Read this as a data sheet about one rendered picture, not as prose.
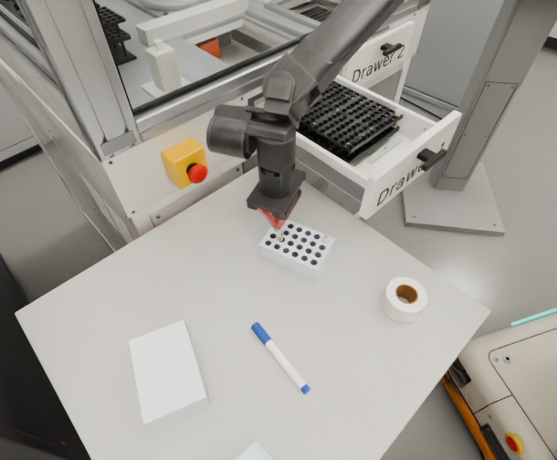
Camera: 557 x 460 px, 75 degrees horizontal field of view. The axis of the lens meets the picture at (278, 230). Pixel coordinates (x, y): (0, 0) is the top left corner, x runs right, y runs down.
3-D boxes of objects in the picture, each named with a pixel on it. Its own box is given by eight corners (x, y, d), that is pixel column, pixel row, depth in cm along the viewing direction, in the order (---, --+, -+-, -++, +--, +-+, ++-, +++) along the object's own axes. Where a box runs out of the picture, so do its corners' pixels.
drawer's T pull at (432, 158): (446, 155, 71) (448, 150, 69) (425, 173, 67) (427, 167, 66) (430, 147, 72) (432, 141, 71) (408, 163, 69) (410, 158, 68)
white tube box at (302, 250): (333, 249, 73) (335, 237, 70) (316, 281, 69) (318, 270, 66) (278, 227, 77) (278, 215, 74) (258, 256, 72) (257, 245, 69)
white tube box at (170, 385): (211, 406, 55) (206, 396, 51) (153, 432, 53) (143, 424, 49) (190, 332, 62) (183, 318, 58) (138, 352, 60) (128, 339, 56)
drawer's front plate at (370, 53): (405, 59, 111) (415, 21, 103) (343, 95, 99) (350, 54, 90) (400, 57, 112) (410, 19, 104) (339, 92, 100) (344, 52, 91)
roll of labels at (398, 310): (381, 285, 68) (386, 273, 65) (420, 291, 67) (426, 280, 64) (380, 318, 64) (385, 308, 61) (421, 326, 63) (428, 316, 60)
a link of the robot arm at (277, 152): (289, 141, 48) (301, 118, 51) (240, 131, 49) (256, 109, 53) (289, 181, 53) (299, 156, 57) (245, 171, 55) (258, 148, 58)
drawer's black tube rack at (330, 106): (395, 140, 84) (403, 115, 79) (346, 175, 76) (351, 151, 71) (323, 100, 94) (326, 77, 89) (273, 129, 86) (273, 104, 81)
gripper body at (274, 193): (246, 209, 58) (241, 174, 53) (272, 170, 64) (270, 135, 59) (283, 221, 57) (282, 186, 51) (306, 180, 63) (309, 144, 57)
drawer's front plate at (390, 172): (445, 154, 83) (463, 112, 75) (364, 221, 71) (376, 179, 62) (437, 151, 84) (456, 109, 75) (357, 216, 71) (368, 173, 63)
